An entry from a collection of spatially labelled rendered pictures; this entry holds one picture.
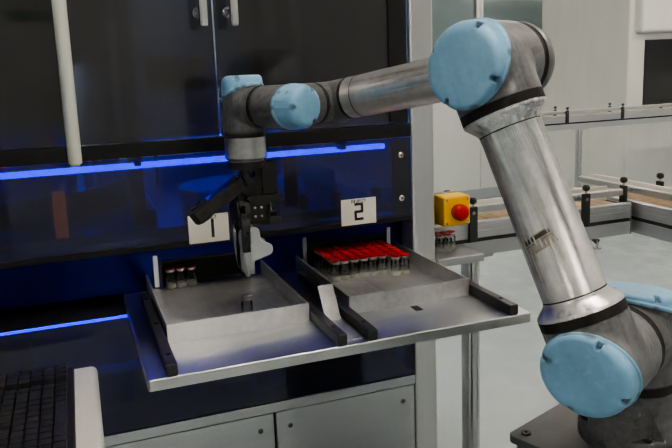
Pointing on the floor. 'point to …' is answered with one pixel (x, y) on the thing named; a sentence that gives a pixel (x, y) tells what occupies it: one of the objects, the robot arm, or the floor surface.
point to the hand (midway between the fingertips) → (242, 268)
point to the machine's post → (421, 178)
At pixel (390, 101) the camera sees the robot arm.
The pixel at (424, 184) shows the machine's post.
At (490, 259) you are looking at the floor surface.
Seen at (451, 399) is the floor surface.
